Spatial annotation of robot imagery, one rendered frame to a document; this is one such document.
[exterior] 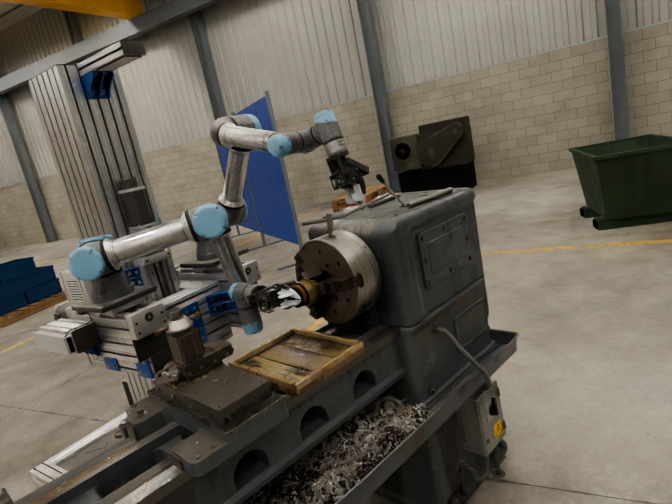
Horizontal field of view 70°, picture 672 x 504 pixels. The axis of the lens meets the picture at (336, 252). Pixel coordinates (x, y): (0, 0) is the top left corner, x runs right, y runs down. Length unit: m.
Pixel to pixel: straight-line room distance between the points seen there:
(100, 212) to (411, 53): 10.50
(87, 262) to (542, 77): 10.48
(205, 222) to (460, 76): 10.32
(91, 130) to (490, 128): 10.12
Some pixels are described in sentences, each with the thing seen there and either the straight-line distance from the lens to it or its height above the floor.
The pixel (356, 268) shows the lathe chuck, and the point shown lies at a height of 1.13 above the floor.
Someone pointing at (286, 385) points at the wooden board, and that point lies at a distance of 1.48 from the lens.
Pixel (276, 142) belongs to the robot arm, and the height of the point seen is 1.58.
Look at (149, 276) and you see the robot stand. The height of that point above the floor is 1.17.
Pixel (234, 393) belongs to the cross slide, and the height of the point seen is 0.97.
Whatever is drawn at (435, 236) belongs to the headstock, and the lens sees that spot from 1.85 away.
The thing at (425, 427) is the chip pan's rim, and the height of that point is 0.57.
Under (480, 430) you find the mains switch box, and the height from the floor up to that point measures 0.31.
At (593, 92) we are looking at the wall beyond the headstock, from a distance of 11.41.
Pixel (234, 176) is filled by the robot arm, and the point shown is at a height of 1.49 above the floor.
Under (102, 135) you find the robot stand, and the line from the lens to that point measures 2.19.
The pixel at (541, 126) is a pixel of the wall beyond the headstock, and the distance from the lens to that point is 11.47.
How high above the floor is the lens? 1.55
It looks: 13 degrees down
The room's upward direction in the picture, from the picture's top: 12 degrees counter-clockwise
